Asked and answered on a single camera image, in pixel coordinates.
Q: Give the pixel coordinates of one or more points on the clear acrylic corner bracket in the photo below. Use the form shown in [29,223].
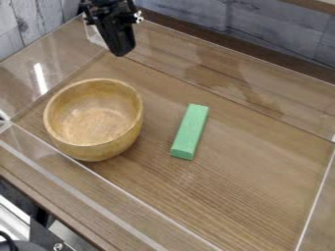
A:
[93,35]

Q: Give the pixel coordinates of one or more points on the black metal bracket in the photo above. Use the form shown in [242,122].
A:
[44,238]

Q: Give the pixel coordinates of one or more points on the wooden bowl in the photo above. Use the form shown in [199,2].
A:
[93,118]

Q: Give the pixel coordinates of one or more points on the clear acrylic enclosure wall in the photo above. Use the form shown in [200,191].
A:
[256,192]

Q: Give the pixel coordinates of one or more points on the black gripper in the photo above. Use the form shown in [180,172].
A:
[124,11]

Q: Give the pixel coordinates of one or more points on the green rectangular block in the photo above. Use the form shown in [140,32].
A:
[190,131]

